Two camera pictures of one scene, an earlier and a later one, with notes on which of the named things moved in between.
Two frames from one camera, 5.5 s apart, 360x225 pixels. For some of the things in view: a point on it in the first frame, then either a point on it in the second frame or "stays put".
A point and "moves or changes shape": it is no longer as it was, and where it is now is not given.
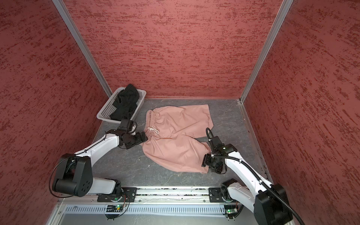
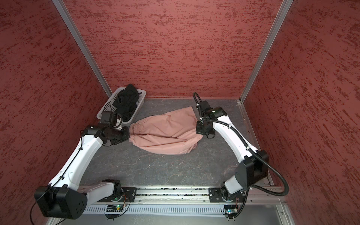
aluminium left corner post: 66,13 stays put
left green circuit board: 114,208 stays put
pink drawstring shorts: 171,143 moves or changes shape
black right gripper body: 213,162 -> 202,127
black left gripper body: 133,139 -> 118,135
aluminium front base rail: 157,195 stays put
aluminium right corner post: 286,5 stays put
